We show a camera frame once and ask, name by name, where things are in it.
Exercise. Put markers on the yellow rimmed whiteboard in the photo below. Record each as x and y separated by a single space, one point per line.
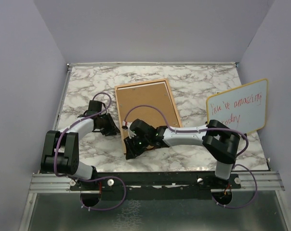
242 108

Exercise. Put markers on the wooden picture frame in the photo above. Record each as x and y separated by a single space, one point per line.
145 103

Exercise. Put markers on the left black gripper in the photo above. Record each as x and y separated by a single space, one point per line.
112 129

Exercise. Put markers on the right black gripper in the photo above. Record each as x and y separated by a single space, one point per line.
132 151

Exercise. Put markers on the black mounting base plate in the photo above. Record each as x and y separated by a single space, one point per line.
156 185

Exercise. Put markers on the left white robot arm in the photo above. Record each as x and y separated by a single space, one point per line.
61 148

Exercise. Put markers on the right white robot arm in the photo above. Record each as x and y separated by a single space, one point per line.
220 141

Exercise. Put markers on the aluminium rail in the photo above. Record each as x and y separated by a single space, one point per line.
266 181

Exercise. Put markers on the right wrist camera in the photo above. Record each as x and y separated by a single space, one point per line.
126 126

